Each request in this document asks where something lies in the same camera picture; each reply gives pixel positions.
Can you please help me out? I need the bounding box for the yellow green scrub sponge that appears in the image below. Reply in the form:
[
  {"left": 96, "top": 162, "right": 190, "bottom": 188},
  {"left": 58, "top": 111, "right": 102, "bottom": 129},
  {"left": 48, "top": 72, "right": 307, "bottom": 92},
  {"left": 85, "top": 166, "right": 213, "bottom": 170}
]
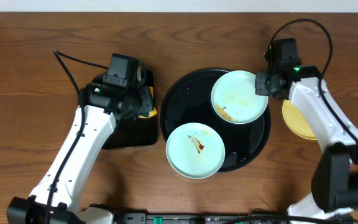
[{"left": 138, "top": 86, "right": 157, "bottom": 119}]

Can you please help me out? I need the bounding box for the yellow plate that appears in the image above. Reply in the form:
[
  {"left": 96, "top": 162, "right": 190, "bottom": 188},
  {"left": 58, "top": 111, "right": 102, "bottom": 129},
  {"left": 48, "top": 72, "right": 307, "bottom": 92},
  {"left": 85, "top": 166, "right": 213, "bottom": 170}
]
[{"left": 282, "top": 100, "right": 316, "bottom": 141}]

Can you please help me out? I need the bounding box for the mint plate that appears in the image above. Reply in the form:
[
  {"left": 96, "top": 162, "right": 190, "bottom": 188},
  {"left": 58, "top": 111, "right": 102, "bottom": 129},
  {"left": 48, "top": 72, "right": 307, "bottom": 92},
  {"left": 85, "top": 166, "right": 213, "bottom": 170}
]
[
  {"left": 211, "top": 70, "right": 268, "bottom": 124},
  {"left": 166, "top": 123, "right": 226, "bottom": 179}
]

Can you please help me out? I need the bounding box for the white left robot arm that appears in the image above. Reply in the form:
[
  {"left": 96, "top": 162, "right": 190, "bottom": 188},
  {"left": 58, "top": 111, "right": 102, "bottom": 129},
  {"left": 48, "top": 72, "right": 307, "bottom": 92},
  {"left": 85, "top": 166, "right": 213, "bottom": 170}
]
[{"left": 6, "top": 82, "right": 156, "bottom": 223}]

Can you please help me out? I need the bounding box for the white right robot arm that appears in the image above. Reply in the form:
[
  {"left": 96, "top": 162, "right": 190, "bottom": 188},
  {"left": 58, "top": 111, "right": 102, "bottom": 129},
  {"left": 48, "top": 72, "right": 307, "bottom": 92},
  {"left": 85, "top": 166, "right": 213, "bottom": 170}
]
[{"left": 255, "top": 66, "right": 358, "bottom": 220}]

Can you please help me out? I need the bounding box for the black rectangular water tray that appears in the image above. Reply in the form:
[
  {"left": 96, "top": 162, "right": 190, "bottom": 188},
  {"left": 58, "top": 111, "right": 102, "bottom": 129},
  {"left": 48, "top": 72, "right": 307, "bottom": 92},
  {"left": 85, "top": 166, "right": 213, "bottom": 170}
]
[{"left": 102, "top": 69, "right": 157, "bottom": 150}]

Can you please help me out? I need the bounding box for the black round serving tray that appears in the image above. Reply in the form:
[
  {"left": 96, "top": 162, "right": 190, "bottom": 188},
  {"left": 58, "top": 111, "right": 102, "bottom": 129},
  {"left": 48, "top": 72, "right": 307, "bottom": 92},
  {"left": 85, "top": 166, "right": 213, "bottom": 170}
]
[{"left": 160, "top": 68, "right": 271, "bottom": 172}]

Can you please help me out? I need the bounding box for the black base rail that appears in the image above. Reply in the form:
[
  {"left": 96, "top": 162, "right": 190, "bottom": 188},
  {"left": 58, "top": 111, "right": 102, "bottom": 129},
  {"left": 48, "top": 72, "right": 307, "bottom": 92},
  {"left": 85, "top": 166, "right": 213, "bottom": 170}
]
[{"left": 113, "top": 212, "right": 272, "bottom": 224}]

